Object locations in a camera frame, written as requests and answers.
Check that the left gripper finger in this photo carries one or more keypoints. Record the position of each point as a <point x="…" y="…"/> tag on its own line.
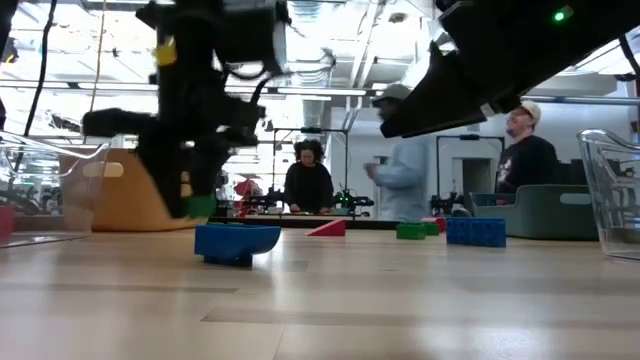
<point x="210" y="165"/>
<point x="167" y="175"/>

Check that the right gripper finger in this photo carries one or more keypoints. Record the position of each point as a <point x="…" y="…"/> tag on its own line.
<point x="440" y="105"/>

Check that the small green block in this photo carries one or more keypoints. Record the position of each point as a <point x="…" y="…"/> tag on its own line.
<point x="432" y="228"/>
<point x="201" y="206"/>
<point x="410" y="230"/>

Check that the small blue block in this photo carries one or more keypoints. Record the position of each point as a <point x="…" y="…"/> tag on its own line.
<point x="235" y="242"/>

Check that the red cylinder block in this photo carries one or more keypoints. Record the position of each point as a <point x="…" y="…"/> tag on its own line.
<point x="442" y="224"/>

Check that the blue cylinder block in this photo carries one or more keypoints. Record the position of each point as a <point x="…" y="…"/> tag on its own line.
<point x="475" y="232"/>

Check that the red wedge block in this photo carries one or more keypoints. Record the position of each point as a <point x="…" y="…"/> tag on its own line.
<point x="6" y="222"/>
<point x="332" y="231"/>

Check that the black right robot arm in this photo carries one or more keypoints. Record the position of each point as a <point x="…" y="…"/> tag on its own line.
<point x="622" y="20"/>

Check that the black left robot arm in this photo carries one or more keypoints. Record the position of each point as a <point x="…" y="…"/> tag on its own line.
<point x="200" y="75"/>

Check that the red background object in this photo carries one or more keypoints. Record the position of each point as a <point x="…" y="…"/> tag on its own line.
<point x="248" y="188"/>

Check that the yellow plastic bin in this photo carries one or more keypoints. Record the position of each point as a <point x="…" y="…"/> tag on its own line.
<point x="125" y="200"/>

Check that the person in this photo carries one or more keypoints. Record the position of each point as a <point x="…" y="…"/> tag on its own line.
<point x="308" y="182"/>
<point x="527" y="160"/>
<point x="405" y="175"/>

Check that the clear plastic bin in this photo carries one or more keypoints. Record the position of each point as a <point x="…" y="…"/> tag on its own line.
<point x="610" y="200"/>
<point x="90" y="190"/>

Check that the yellow tape tag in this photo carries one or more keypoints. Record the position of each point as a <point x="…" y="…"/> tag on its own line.
<point x="165" y="51"/>

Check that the background robot station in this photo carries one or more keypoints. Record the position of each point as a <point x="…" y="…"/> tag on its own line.
<point x="445" y="202"/>
<point x="350" y="201"/>

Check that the teal plastic bin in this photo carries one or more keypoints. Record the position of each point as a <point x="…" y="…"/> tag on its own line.
<point x="540" y="215"/>

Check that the black aluminium table frame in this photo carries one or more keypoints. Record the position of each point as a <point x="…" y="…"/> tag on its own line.
<point x="280" y="222"/>

